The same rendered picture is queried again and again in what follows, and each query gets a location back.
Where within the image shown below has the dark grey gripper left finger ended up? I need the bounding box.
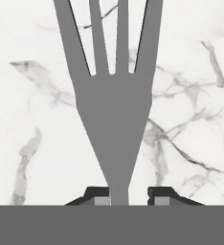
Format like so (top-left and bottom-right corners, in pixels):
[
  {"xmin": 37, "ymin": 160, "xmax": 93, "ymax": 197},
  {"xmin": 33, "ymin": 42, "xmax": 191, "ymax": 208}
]
[{"xmin": 64, "ymin": 186, "xmax": 112, "ymax": 207}]

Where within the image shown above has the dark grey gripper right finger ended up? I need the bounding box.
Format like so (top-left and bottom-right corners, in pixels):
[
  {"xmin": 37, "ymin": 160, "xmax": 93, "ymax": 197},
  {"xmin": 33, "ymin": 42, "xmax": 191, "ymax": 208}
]
[{"xmin": 146, "ymin": 186, "xmax": 206, "ymax": 207}]

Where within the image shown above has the grey metal fork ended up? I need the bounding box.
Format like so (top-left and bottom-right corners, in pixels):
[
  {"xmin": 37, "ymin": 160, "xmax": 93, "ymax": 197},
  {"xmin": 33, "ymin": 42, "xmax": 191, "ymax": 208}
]
[{"xmin": 53, "ymin": 0, "xmax": 165, "ymax": 207}]

